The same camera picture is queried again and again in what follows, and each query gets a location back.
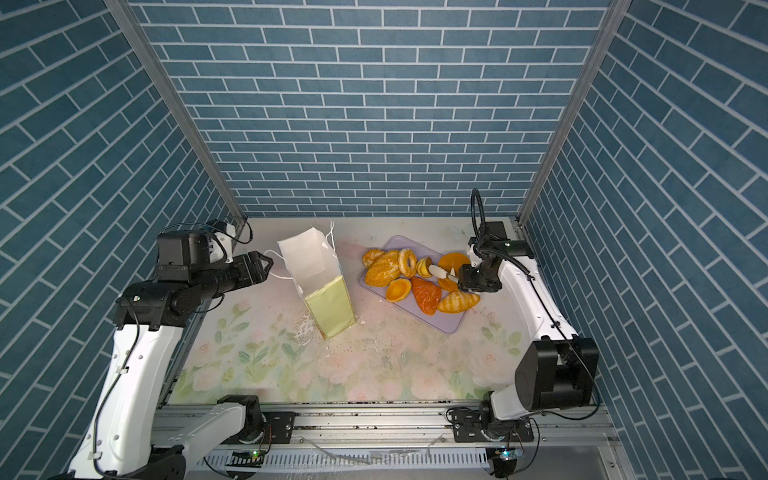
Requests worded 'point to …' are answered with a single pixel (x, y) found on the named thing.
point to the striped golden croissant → (456, 301)
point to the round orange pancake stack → (448, 262)
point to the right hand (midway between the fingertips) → (466, 280)
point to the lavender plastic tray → (451, 323)
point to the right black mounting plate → (471, 426)
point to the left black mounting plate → (278, 430)
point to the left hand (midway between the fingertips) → (262, 262)
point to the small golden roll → (369, 256)
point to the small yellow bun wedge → (422, 267)
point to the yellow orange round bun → (398, 289)
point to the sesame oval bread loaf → (383, 270)
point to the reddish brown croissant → (427, 295)
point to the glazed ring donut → (403, 262)
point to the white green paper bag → (315, 267)
